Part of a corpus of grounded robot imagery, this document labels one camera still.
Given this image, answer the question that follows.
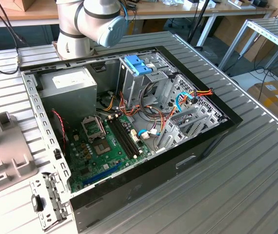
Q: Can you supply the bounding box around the multicoloured disk power wire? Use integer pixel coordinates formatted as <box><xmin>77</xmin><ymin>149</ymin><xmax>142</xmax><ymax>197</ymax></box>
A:
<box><xmin>194</xmin><ymin>88</ymin><xmax>214</xmax><ymax>98</ymax></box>

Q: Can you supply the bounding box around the grey metal disk bay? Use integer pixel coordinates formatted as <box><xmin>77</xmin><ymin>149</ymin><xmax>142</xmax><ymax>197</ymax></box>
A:
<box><xmin>153</xmin><ymin>106</ymin><xmax>227</xmax><ymax>154</ymax></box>

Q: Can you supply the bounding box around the black RAM slot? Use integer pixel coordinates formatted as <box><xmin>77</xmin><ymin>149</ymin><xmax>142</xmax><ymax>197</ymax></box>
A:
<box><xmin>109</xmin><ymin>119</ymin><xmax>134</xmax><ymax>159</ymax></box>
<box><xmin>118</xmin><ymin>116</ymin><xmax>141</xmax><ymax>154</ymax></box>
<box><xmin>112</xmin><ymin>118</ymin><xmax>136</xmax><ymax>158</ymax></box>
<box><xmin>115</xmin><ymin>117</ymin><xmax>139</xmax><ymax>156</ymax></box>

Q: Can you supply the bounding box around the grey metal drive cage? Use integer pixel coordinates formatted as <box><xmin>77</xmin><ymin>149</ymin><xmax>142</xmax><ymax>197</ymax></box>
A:
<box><xmin>116</xmin><ymin>52</ymin><xmax>179</xmax><ymax>110</ymax></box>

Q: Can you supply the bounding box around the green motherboard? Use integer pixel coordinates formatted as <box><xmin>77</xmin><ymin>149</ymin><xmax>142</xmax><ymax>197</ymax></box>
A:
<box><xmin>65</xmin><ymin>113</ymin><xmax>154</xmax><ymax>193</ymax></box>

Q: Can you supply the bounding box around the CPU socket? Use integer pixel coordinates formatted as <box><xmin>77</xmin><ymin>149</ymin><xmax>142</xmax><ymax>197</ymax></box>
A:
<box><xmin>91</xmin><ymin>138</ymin><xmax>112</xmax><ymax>158</ymax></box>

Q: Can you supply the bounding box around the metal socket cover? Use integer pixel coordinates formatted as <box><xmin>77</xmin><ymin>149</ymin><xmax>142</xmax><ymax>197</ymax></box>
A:
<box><xmin>80</xmin><ymin>116</ymin><xmax>106</xmax><ymax>142</ymax></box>

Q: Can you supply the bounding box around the blue plastic drive latch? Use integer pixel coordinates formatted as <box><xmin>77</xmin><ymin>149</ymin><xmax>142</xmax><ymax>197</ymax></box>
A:
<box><xmin>123</xmin><ymin>55</ymin><xmax>152</xmax><ymax>77</ymax></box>

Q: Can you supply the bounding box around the blue expansion slot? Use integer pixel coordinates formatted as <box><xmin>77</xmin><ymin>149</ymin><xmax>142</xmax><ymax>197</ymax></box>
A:
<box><xmin>82</xmin><ymin>162</ymin><xmax>123</xmax><ymax>186</ymax></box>

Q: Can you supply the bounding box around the black open PC case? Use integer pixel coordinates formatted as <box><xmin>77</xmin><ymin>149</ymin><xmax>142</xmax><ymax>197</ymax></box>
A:
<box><xmin>19</xmin><ymin>45</ymin><xmax>243</xmax><ymax>234</ymax></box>

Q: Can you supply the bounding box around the grey power supply unit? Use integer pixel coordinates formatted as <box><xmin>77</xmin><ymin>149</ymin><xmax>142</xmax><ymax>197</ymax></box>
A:
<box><xmin>38</xmin><ymin>66</ymin><xmax>98</xmax><ymax>127</ymax></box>

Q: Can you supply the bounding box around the black plastic case latch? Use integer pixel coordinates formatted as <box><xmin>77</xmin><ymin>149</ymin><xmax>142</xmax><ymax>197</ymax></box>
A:
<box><xmin>31</xmin><ymin>194</ymin><xmax>44</xmax><ymax>213</ymax></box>

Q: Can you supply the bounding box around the grey parts rack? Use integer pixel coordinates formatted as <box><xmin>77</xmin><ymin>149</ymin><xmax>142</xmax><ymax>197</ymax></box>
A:
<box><xmin>0</xmin><ymin>111</ymin><xmax>39</xmax><ymax>199</ymax></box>

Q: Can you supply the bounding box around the small cardboard box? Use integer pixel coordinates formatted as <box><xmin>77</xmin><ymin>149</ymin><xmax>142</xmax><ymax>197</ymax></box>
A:
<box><xmin>3</xmin><ymin>0</ymin><xmax>36</xmax><ymax>12</ymax></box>

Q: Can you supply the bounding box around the orange black wire bundle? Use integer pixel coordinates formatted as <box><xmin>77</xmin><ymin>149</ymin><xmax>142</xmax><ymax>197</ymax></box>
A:
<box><xmin>118</xmin><ymin>91</ymin><xmax>179</xmax><ymax>137</ymax></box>

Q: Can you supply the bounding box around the blue SATA wire white label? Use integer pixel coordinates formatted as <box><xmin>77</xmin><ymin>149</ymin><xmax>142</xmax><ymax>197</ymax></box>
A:
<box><xmin>138</xmin><ymin>129</ymin><xmax>159</xmax><ymax>140</ymax></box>

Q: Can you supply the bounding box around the yellow black wire bundle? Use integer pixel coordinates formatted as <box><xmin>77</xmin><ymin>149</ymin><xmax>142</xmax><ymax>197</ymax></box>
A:
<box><xmin>97</xmin><ymin>91</ymin><xmax>117</xmax><ymax>113</ymax></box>

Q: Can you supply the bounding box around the red fan wire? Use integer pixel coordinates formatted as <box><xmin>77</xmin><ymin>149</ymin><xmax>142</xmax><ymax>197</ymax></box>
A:
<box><xmin>51</xmin><ymin>110</ymin><xmax>69</xmax><ymax>145</ymax></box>

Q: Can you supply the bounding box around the wooden desk white frame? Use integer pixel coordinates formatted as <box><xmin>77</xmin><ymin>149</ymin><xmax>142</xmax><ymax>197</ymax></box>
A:
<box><xmin>0</xmin><ymin>0</ymin><xmax>278</xmax><ymax>48</ymax></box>

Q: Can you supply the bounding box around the silver card retention bracket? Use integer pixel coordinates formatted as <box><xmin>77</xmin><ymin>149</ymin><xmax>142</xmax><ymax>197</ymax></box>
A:
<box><xmin>30</xmin><ymin>171</ymin><xmax>73</xmax><ymax>232</ymax></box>

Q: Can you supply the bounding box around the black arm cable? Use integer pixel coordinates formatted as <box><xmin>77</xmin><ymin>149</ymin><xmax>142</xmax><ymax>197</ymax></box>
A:
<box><xmin>0</xmin><ymin>0</ymin><xmax>28</xmax><ymax>75</ymax></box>

